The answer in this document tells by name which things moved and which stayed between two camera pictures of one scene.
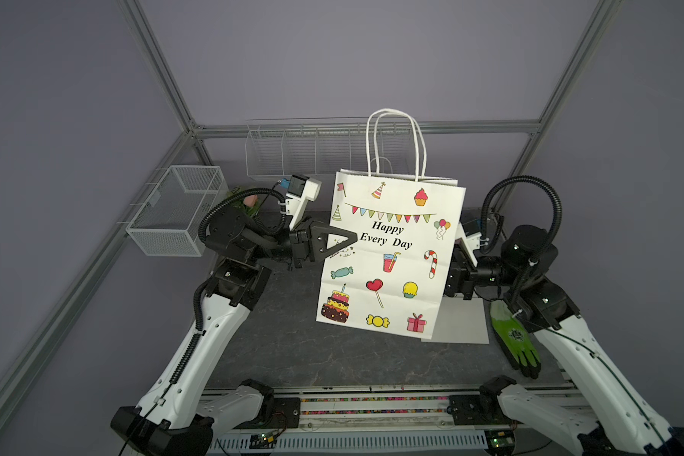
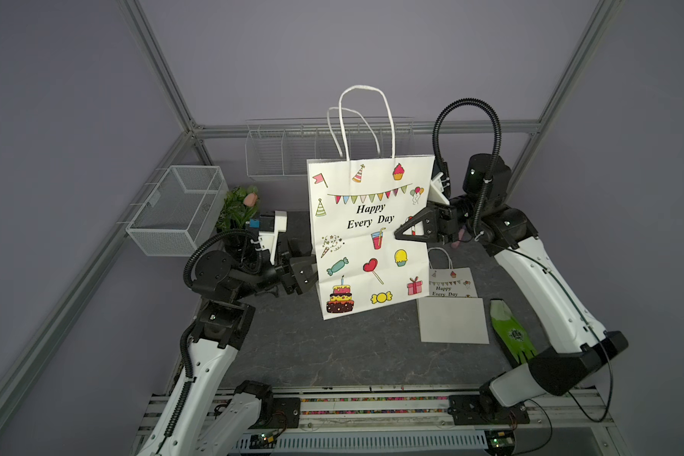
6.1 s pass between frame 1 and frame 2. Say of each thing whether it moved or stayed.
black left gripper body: moved
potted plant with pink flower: stayed
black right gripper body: moved
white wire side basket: stayed
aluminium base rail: stayed
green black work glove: stayed
